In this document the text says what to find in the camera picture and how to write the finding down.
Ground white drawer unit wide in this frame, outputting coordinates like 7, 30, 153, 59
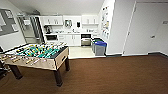
44, 33, 67, 44

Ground white drawer unit narrow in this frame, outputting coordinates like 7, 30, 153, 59
91, 32, 100, 40

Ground white paper sheet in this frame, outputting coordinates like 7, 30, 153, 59
4, 10, 14, 20
10, 22, 19, 32

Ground white wall cabinet three handles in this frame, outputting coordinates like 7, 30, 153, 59
41, 15, 65, 26

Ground large colourful wall poster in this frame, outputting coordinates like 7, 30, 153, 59
100, 5, 111, 43

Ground stainless steel dishwasher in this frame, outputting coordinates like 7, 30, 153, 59
80, 33, 93, 47

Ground black coffee machine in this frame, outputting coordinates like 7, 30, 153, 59
43, 25, 52, 35

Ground green foosball gaming table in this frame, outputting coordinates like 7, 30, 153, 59
0, 42, 71, 88

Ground black built-in microwave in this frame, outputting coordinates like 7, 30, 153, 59
45, 34, 59, 42

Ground grey bin green lid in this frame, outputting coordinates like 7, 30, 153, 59
91, 39, 105, 54

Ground stainless steel refrigerator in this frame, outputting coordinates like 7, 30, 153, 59
17, 14, 45, 45

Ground white wall cabinet wide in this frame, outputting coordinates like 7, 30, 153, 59
81, 14, 100, 26

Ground white room door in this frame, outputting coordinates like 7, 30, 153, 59
122, 1, 168, 57

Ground grey bulletin board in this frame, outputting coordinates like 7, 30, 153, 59
0, 8, 20, 37

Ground white two-door base cabinet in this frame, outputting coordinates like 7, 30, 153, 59
64, 34, 82, 47

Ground white paper notice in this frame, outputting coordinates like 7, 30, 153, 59
22, 18, 31, 26

